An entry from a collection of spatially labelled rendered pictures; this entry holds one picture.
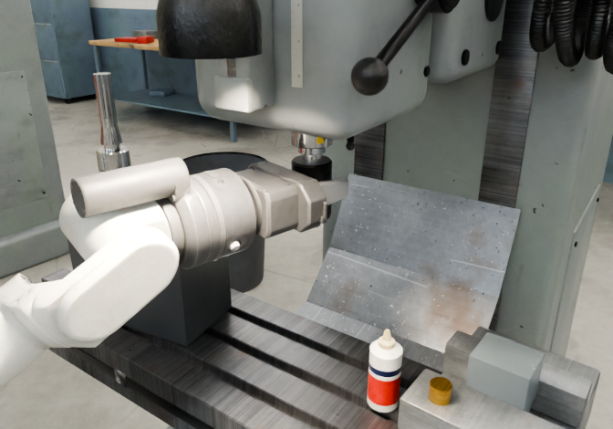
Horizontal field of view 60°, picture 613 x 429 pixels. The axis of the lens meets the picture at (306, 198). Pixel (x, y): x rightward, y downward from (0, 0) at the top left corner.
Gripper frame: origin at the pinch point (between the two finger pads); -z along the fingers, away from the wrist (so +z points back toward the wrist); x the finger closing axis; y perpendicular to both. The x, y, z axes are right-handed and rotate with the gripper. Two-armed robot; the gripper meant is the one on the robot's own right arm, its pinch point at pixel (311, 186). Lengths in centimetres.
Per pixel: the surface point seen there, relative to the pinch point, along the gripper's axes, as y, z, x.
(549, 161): 2.7, -40.6, -8.7
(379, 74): -15.3, 7.3, -16.1
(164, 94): 96, -249, 553
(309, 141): -6.0, 1.8, -1.6
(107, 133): -1.6, 11.1, 32.8
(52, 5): -1, -180, 700
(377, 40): -17.2, 2.0, -10.8
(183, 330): 25.0, 9.4, 17.1
